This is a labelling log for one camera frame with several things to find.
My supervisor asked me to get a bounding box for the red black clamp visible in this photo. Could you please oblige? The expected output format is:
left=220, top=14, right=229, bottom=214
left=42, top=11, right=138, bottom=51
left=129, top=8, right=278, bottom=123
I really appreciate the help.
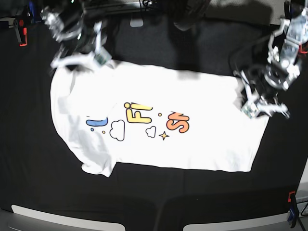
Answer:
left=13, top=19, right=27, bottom=47
left=298, top=42, right=308, bottom=54

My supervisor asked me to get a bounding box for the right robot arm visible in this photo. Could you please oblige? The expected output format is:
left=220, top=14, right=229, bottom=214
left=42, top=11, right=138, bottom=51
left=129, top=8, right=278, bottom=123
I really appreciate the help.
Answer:
left=40, top=0, right=112, bottom=70

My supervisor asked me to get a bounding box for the red black clamp far right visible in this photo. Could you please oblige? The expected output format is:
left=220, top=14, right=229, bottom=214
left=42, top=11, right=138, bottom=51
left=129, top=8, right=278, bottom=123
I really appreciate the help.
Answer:
left=298, top=42, right=308, bottom=54

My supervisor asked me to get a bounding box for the grey camera mount plate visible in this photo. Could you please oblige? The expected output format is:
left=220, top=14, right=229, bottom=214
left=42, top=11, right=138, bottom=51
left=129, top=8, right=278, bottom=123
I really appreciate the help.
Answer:
left=130, top=14, right=144, bottom=28

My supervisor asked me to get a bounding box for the red blue clamp near right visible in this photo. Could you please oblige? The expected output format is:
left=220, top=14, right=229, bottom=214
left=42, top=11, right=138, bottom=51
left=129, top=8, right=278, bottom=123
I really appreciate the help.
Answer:
left=287, top=191, right=299, bottom=229

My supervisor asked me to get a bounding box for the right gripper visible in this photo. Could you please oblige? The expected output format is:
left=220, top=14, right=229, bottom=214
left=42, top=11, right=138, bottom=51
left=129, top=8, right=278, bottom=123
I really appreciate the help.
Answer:
left=51, top=21, right=112, bottom=69

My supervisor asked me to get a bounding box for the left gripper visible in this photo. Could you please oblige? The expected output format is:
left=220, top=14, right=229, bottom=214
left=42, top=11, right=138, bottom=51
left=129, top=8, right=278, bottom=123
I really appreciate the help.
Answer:
left=240, top=64, right=301, bottom=118

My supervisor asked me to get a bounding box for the blue clamp far left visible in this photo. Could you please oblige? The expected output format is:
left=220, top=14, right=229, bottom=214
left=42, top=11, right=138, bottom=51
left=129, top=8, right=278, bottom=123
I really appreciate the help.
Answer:
left=26, top=0, right=42, bottom=24

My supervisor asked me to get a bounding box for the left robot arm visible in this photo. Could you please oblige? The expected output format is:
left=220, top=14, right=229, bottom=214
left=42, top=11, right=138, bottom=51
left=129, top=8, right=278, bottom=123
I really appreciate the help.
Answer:
left=239, top=4, right=308, bottom=118

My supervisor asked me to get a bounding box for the white printed t-shirt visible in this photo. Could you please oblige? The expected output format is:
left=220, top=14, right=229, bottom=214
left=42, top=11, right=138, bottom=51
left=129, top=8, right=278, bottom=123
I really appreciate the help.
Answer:
left=50, top=62, right=269, bottom=177

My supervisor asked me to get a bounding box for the red black clamp far left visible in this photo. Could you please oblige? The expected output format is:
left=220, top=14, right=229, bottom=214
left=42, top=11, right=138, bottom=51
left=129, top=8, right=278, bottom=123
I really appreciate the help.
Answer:
left=13, top=19, right=27, bottom=47

